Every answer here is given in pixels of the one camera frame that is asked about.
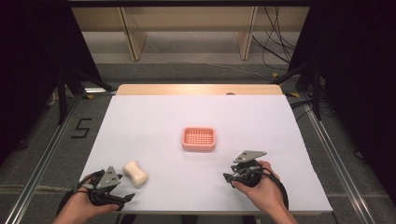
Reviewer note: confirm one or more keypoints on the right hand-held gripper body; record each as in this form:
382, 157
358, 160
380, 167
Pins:
249, 155

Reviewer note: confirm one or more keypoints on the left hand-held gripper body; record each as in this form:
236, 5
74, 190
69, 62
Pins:
108, 179

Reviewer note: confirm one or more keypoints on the cream soap bar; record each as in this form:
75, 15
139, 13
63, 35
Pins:
135, 173

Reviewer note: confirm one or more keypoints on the pink soap dish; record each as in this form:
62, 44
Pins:
199, 138

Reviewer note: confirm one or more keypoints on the person's left hand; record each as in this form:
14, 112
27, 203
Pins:
79, 203

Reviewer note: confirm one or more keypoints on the person's right hand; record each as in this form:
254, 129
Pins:
266, 193

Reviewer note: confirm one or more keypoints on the white table sheet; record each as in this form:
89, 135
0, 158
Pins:
193, 109

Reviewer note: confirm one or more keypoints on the black metal stand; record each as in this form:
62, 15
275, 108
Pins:
62, 96
316, 93

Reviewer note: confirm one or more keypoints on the light wooden table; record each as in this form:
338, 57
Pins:
174, 89

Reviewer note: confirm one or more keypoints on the black curtain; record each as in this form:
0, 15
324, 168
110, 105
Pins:
358, 77
31, 62

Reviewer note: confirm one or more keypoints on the light wooden shelf unit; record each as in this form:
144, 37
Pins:
134, 34

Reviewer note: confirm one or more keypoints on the aluminium floor rail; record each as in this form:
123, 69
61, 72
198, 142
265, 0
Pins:
40, 168
336, 155

